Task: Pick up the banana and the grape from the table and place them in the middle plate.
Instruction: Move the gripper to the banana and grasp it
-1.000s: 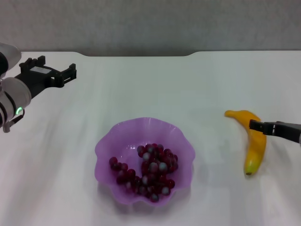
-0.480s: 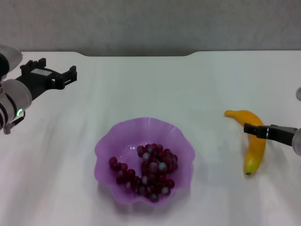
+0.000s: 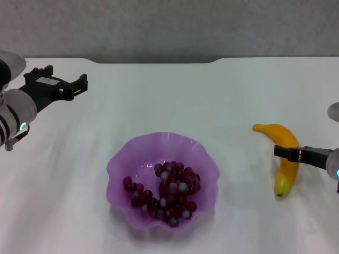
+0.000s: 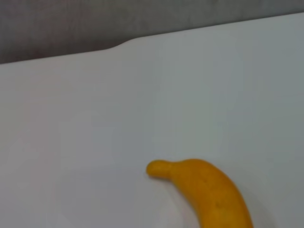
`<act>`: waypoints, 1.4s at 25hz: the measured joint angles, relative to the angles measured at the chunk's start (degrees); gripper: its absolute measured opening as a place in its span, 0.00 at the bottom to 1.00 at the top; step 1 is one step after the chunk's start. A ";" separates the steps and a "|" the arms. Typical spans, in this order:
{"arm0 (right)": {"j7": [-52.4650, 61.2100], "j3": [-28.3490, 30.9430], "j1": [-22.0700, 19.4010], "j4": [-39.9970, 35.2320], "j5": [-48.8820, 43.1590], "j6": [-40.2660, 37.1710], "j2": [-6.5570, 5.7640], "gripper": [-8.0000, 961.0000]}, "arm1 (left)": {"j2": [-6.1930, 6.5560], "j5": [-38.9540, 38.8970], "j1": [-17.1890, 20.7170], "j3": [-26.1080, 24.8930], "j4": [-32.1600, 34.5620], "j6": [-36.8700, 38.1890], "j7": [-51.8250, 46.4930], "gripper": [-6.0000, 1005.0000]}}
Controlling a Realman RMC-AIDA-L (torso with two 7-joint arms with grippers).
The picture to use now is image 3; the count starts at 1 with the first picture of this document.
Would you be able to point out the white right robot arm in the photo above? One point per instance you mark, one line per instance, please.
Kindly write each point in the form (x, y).
(334, 164)

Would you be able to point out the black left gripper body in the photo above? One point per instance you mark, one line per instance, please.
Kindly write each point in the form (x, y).
(47, 91)

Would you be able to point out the purple scalloped plastic bowl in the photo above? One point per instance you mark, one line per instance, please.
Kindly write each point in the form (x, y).
(137, 158)

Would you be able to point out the yellow banana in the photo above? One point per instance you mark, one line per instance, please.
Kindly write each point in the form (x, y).
(284, 177)

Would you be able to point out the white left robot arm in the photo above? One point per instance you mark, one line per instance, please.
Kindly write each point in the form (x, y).
(13, 113)

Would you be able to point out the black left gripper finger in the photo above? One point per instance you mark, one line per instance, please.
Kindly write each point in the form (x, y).
(39, 72)
(80, 84)

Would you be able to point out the red grape bunch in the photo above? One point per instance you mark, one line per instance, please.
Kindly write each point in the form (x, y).
(167, 190)

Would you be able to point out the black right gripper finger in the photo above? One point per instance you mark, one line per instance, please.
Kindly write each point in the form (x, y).
(287, 153)

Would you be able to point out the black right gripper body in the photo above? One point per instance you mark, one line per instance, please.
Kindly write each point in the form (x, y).
(316, 156)

